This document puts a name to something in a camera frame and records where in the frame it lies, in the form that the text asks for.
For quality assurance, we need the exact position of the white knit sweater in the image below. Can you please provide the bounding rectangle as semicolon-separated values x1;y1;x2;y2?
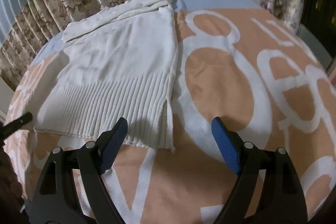
29;0;178;149

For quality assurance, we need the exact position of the orange white lettered bedsheet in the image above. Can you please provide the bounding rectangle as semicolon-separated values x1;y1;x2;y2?
5;0;335;223

